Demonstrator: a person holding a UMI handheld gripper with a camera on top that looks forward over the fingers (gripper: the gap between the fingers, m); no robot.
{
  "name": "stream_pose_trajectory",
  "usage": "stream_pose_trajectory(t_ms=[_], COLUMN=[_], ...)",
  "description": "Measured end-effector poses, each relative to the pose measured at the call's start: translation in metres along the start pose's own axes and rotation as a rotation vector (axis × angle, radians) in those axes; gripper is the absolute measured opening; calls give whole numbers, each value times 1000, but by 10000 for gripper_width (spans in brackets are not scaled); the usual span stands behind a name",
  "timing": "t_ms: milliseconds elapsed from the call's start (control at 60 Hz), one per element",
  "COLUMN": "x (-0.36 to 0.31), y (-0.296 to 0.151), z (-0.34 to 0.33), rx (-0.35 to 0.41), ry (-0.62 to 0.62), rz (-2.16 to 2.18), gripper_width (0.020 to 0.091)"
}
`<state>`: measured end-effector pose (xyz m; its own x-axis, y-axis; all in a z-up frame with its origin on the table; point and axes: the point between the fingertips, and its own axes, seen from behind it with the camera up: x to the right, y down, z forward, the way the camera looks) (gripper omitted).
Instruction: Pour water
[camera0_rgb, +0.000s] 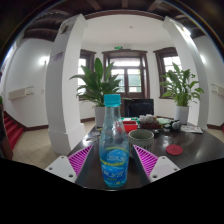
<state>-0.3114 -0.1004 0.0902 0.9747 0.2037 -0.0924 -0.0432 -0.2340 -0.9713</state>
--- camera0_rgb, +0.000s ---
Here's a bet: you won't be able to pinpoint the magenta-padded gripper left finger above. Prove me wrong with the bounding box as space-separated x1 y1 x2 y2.
44 144 95 184

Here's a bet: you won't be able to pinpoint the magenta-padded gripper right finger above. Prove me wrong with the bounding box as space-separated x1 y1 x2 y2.
131 143 181 183

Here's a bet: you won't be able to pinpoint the clear bottle with blue cap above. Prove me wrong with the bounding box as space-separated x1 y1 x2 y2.
98 93 130 189

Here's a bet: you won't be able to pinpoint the flat round red coaster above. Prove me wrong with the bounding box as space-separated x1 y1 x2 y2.
165 144 184 157

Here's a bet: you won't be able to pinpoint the grey cup with oval pattern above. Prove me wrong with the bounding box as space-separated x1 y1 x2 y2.
127 129 155 154

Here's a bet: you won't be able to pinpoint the green flat box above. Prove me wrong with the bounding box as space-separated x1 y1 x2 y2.
156 117 172 126

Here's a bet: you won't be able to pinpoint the small succulents in brown box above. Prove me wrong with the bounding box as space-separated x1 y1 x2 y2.
138 114 161 130

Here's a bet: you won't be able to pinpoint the red plastic box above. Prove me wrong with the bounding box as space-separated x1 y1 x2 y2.
121 119 139 134

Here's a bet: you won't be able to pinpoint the red carpeted staircase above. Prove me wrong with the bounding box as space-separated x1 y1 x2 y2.
2 111 25 151

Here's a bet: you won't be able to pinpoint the black chair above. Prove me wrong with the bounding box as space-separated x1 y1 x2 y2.
124 98 155 118

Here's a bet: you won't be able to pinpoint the leafy plant in white pot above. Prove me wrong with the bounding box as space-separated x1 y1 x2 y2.
69 57 123 128
159 63 205 125

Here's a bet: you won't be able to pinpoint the dark wooden glazed double door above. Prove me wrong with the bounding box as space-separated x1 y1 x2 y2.
102 49 151 100

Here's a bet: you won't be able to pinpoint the dark wooden framed window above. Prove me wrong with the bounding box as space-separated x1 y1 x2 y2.
153 46 183 100
78 49 97 101

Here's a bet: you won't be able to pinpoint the white wall heater unit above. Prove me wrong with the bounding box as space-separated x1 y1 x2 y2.
8 85 35 101
211 83 224 97

